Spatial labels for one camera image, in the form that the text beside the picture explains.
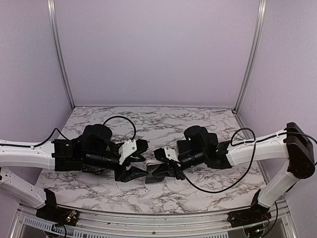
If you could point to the black square patterned plate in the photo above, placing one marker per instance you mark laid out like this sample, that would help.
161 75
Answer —
93 170

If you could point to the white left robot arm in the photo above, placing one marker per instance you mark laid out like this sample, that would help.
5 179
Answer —
91 152

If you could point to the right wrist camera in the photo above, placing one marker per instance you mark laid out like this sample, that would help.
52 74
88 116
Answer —
166 155

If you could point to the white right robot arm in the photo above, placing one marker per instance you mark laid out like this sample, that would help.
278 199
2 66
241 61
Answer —
203 147

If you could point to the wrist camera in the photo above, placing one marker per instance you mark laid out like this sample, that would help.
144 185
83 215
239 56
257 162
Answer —
166 155
131 147

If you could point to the black phone case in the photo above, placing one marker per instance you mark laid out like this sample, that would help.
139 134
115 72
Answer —
213 140

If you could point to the front aluminium rail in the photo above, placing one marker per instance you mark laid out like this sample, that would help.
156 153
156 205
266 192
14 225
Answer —
99 224

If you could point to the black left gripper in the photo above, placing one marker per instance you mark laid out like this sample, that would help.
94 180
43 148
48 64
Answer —
127 175

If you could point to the black smartphone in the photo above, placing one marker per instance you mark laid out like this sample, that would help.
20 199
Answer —
151 178
182 146

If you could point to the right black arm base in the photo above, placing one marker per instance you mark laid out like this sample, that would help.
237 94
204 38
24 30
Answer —
254 214

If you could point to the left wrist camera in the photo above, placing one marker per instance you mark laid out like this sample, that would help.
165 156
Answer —
131 147

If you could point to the aluminium frame post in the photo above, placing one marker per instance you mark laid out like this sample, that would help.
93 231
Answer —
58 51
252 55

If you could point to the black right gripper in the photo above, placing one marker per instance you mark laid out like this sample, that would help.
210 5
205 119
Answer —
175 171

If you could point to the left aluminium frame post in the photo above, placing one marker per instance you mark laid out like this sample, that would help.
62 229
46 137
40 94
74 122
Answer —
58 51

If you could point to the right aluminium frame post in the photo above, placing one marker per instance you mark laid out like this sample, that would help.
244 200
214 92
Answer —
252 55

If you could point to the pink phone case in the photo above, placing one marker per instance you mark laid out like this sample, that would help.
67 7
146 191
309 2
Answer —
152 163

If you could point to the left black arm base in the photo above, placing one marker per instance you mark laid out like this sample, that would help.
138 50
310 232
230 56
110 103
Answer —
54 213

